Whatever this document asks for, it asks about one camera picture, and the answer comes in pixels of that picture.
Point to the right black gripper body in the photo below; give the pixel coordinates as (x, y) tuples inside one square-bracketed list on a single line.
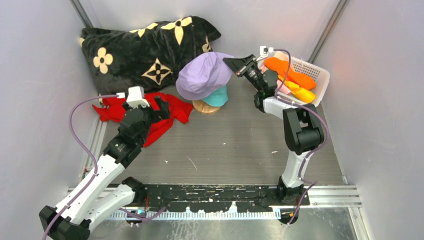
[(245, 67)]

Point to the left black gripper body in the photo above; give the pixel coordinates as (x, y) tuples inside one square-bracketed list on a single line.
[(158, 108)]

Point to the lavender bucket hat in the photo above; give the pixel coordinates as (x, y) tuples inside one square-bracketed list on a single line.
[(204, 76)]

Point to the wooden hat stand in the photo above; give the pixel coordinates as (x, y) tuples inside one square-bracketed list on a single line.
[(204, 108)]

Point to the turquoise bucket hat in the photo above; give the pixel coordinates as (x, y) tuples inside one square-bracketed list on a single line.
[(217, 98)]

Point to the orange bucket hat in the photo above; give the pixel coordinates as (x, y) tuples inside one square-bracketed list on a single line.
[(281, 66)]

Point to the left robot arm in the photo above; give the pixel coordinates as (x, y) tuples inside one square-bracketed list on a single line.
[(96, 179)]

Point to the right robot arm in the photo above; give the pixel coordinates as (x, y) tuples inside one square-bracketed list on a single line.
[(302, 127)]

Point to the pink bucket hat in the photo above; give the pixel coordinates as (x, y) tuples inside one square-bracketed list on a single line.
[(263, 68)]

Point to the yellow bucket hat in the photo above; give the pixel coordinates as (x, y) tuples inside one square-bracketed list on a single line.
[(301, 88)]

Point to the black floral plush pillow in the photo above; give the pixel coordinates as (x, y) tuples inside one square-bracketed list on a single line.
[(150, 57)]

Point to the white plastic basket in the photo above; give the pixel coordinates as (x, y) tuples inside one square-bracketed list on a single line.
[(318, 74)]

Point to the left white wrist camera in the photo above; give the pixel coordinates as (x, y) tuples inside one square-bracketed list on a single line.
[(134, 97)]

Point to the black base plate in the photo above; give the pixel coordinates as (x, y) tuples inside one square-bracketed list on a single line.
[(207, 198)]

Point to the aluminium rail frame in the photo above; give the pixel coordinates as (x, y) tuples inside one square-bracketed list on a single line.
[(319, 197)]

